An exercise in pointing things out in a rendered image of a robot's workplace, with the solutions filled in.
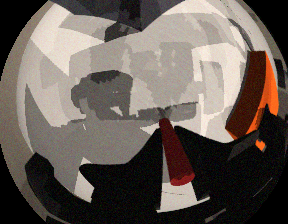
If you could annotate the dark red peg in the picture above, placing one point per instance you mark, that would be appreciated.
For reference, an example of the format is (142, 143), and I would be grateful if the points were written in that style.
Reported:
(179, 168)

